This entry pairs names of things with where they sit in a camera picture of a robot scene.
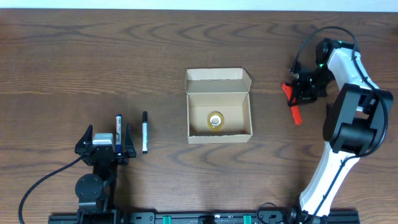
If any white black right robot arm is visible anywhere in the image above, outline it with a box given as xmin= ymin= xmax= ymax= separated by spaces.
xmin=284 ymin=39 xmax=393 ymax=223

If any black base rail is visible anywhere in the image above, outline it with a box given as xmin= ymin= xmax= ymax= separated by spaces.
xmin=48 ymin=208 xmax=361 ymax=224

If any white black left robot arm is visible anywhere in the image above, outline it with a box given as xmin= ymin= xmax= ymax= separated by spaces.
xmin=75 ymin=125 xmax=136 ymax=214

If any yellow tape roll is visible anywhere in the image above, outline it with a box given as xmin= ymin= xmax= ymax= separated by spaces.
xmin=207 ymin=111 xmax=224 ymax=130

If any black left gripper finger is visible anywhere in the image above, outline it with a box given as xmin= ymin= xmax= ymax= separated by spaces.
xmin=76 ymin=124 xmax=93 ymax=149
xmin=124 ymin=124 xmax=134 ymax=152

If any black capped marker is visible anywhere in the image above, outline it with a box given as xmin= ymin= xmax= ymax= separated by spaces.
xmin=142 ymin=111 xmax=148 ymax=154

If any blue capped marker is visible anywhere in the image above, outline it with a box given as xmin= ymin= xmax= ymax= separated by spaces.
xmin=116 ymin=114 xmax=122 ymax=153

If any red utility knife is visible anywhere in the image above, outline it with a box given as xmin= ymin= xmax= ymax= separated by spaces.
xmin=282 ymin=83 xmax=302 ymax=125

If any brown cardboard box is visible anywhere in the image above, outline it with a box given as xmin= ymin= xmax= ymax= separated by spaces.
xmin=185 ymin=68 xmax=253 ymax=144

